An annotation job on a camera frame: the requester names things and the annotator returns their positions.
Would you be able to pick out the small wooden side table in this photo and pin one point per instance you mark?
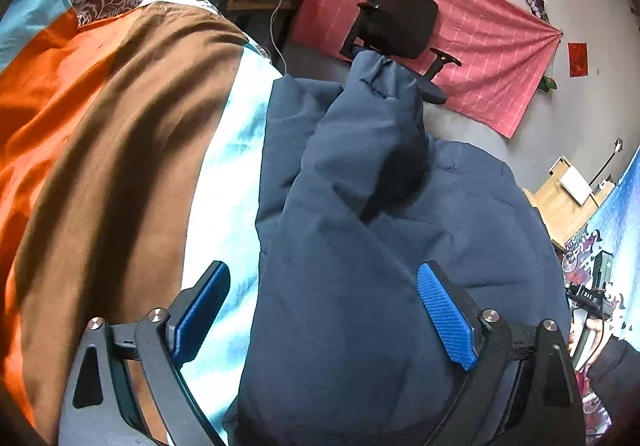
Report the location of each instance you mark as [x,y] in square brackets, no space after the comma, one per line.
[566,202]

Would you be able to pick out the orange teal brown bedsheet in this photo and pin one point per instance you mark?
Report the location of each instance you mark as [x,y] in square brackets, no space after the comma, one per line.
[104,129]

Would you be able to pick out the blue patterned curtain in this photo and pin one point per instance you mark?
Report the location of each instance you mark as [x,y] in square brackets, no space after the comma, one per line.
[609,386]

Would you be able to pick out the person's right hand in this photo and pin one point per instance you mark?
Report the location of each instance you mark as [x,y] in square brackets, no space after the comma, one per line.
[598,333]

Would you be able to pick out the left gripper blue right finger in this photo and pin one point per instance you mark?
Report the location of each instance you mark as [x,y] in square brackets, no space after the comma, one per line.
[454,314]

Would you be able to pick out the red paper wall decoration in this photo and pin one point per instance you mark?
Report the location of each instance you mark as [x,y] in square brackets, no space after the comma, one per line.
[577,59]

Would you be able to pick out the pink checked wall cloth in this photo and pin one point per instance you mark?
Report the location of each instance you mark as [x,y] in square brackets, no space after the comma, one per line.
[504,52]

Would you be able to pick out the dark navy puffer jacket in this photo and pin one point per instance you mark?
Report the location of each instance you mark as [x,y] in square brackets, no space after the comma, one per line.
[354,197]

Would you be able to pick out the black office chair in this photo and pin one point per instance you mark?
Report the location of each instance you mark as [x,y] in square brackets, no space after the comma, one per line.
[403,29]

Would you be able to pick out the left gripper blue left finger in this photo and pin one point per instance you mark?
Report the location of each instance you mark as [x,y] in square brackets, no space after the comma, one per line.
[194,311]

